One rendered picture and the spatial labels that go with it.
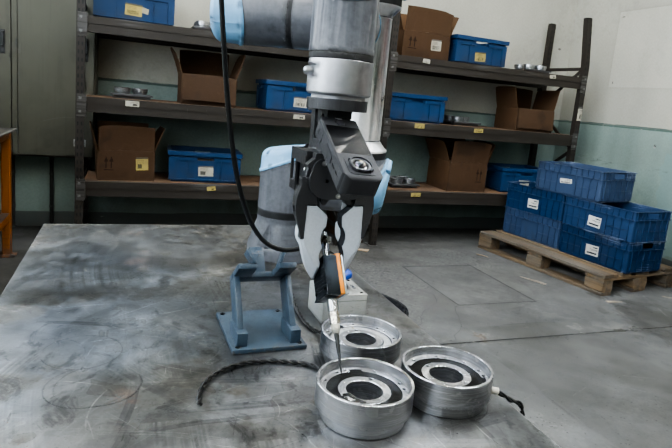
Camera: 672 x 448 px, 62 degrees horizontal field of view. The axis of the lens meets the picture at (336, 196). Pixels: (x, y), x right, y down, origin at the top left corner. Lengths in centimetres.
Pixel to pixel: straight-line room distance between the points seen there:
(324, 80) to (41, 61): 379
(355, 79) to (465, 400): 37
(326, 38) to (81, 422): 46
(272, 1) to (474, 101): 478
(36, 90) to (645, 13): 477
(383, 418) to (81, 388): 33
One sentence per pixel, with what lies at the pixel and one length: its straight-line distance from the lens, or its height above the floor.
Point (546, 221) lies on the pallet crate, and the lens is 470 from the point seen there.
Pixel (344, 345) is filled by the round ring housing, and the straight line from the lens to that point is 70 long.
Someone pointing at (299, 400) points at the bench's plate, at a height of 80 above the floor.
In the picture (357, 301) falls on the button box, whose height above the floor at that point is 83.
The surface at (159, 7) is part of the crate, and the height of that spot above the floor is 162.
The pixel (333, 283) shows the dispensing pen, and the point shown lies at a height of 92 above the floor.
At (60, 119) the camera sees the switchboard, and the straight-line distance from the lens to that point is 435.
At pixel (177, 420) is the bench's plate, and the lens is 63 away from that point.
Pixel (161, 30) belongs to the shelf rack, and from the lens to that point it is 397.
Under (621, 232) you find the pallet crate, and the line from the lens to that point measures 427.
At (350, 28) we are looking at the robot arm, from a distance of 63.
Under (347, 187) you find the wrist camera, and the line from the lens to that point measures 56.
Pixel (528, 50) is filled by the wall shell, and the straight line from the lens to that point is 581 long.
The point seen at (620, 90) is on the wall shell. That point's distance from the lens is 559.
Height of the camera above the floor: 113
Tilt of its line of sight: 10 degrees down
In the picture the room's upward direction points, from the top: 5 degrees clockwise
